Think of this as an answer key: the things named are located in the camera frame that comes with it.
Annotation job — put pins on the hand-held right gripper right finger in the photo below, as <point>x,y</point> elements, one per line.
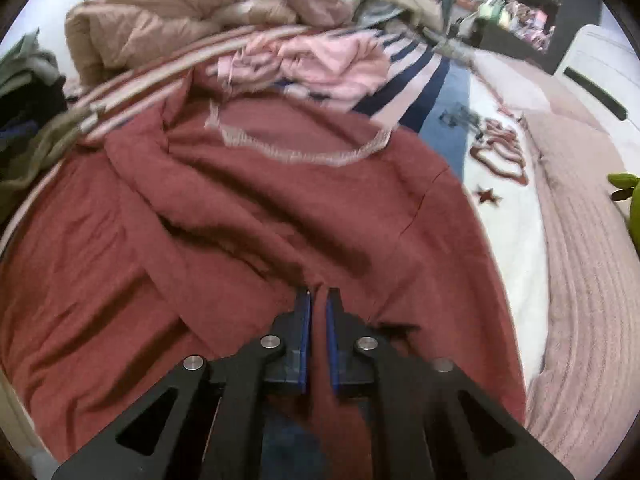
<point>332,330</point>

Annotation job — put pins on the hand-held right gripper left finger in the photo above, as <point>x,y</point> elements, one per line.
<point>303,320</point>

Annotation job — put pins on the dark red sweater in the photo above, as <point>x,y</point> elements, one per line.
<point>250,210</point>

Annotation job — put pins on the dark green clothes pile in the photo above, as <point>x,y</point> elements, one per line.
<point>25,75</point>

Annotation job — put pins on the bright pink garment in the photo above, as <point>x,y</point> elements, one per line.
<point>340,65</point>

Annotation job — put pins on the pink ribbed bedspread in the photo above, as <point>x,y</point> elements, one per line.
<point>590,285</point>

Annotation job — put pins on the light pink garment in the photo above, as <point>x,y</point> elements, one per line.
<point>250,62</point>

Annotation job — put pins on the mauve satin cloth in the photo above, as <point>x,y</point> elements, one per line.
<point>320,5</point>

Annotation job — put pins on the green plush toy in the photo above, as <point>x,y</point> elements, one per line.
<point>627,185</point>

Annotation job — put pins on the beige striped pillow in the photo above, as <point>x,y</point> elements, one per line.
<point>150,20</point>

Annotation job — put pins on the light green handbag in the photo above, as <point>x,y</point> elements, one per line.
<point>492,12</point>

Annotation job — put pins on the white bed headboard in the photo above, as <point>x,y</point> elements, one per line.
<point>600,60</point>

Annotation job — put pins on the dark shelf unit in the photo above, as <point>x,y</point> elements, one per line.
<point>575,20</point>

